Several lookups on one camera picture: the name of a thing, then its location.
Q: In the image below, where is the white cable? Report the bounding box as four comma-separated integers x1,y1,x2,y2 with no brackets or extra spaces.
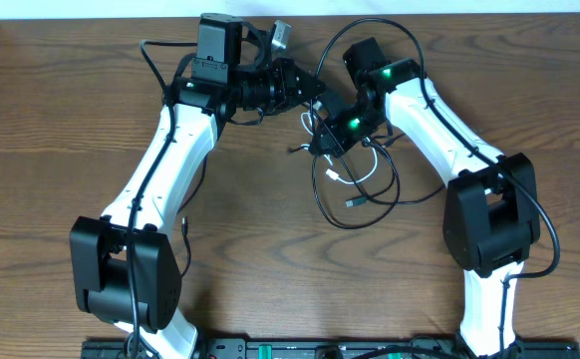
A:
299,102,380,185

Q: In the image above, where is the thick black cable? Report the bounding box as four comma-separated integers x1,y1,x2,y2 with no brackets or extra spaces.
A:
287,134,445,230

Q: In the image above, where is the thin black cable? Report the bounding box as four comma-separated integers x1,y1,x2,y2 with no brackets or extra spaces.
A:
177,154,209,279

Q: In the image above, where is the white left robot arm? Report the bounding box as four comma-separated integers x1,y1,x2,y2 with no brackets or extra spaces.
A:
69,13,325,358

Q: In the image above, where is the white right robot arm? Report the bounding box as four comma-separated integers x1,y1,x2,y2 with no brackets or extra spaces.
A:
309,38,540,358

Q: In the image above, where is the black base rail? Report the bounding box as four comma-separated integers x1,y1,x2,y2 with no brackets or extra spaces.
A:
80,337,580,359

